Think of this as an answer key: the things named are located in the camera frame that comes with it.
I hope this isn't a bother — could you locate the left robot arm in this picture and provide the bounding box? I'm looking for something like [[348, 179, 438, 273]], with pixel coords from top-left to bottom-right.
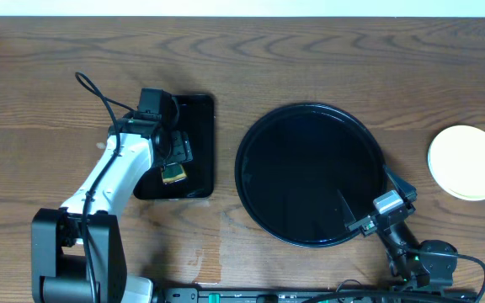
[[31, 119, 193, 303]]

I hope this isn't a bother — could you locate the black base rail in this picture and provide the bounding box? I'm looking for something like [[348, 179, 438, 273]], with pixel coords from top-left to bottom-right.
[[151, 287, 477, 303]]

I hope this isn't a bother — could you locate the black rectangular tray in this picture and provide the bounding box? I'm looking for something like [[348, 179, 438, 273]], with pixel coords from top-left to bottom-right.
[[134, 94, 215, 199]]

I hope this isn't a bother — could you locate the black round tray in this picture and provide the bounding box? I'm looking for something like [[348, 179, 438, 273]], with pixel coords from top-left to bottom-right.
[[235, 104, 386, 247]]

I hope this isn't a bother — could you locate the light blue plate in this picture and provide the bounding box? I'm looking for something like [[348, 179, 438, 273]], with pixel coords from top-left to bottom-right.
[[430, 168, 485, 201]]

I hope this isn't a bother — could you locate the green and yellow sponge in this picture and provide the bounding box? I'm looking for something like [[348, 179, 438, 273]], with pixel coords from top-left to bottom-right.
[[161, 163, 187, 184]]

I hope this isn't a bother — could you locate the yellow plate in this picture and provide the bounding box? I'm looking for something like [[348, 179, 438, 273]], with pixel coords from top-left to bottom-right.
[[427, 125, 485, 199]]

